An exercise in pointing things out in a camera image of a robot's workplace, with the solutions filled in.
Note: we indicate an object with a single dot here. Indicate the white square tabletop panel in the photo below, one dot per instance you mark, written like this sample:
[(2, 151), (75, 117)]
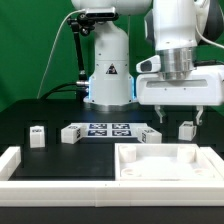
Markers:
[(162, 162)]

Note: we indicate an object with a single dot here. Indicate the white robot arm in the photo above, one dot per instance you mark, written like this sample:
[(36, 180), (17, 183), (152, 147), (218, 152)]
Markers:
[(145, 51)]

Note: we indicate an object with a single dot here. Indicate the grey camera on mount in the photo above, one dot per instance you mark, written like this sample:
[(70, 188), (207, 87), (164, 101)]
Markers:
[(100, 13)]

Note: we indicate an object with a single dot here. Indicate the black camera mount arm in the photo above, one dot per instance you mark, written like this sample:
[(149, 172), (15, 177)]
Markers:
[(80, 26)]

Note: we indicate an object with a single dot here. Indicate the fiducial tag sheet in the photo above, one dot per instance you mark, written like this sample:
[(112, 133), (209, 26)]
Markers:
[(101, 130)]

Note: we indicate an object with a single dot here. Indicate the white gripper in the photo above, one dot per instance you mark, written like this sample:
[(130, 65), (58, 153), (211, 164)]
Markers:
[(202, 86)]

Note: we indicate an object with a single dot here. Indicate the white U-shaped fence wall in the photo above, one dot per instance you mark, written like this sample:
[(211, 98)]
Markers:
[(107, 193)]

